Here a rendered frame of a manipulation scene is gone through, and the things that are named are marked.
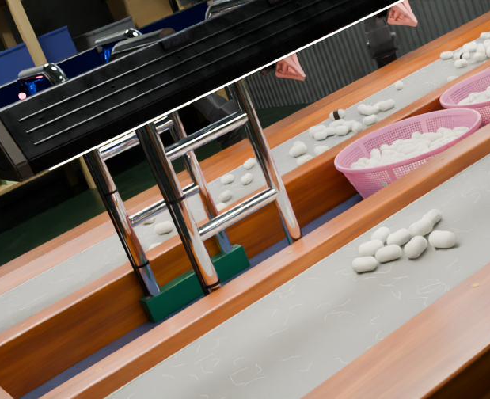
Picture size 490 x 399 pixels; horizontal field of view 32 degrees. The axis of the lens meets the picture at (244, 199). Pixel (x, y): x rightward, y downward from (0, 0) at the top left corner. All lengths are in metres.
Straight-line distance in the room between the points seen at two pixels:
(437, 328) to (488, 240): 0.25
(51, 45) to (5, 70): 0.40
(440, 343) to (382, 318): 0.15
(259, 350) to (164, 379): 0.12
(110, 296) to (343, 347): 0.56
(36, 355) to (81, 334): 0.08
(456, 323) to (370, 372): 0.10
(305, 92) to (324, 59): 0.40
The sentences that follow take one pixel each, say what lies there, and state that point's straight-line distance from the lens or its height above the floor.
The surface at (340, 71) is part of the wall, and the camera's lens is 5.97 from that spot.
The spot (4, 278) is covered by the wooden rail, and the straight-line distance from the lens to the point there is 1.74.
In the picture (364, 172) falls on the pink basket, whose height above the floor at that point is 0.76.
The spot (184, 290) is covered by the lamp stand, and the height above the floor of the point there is 0.70.
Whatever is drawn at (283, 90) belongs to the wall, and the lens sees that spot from 6.54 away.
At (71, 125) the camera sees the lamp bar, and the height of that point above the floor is 1.07.
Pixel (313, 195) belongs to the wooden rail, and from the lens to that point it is 1.58.
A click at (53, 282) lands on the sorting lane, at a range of 1.65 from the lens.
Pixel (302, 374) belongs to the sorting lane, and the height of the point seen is 0.74.
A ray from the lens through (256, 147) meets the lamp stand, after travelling 1.21.
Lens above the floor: 1.17
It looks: 15 degrees down
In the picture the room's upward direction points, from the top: 22 degrees counter-clockwise
